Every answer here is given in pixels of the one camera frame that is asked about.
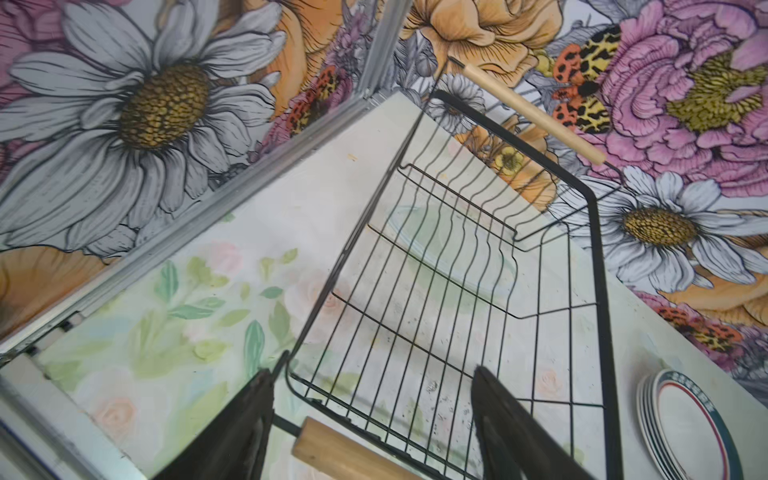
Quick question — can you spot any white plate red green band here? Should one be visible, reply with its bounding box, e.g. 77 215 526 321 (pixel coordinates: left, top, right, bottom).
648 369 744 479

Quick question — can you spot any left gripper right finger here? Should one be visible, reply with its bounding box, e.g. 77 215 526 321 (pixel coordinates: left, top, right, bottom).
471 366 591 480

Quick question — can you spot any wooden rack handle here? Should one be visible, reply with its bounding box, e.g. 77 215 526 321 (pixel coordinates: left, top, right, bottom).
291 417 420 480
461 64 606 165

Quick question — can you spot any black wire dish rack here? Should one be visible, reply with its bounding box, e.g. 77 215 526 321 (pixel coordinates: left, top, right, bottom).
284 72 623 479

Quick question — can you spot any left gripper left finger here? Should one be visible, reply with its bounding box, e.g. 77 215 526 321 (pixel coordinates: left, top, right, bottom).
156 369 275 480

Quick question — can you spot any near wooden rack handle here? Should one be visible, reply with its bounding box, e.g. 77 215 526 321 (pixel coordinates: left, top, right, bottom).
291 417 420 480

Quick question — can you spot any far wooden rack handle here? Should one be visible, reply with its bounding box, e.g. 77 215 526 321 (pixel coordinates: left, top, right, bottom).
461 64 606 165

